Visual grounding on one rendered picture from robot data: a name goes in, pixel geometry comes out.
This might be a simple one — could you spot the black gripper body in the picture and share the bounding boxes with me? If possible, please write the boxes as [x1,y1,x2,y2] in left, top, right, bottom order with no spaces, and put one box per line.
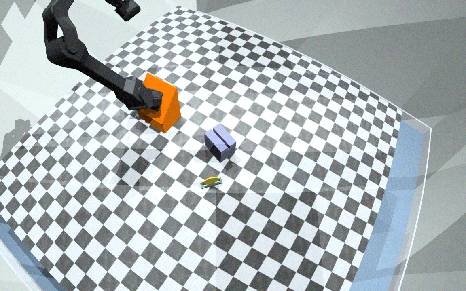
[107,0,141,22]

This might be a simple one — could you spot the gold coin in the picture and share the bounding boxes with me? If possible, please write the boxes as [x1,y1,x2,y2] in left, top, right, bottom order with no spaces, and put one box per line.
[204,177,219,185]

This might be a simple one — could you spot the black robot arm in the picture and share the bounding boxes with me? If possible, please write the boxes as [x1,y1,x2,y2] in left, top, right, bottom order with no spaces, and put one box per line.
[42,0,163,111]

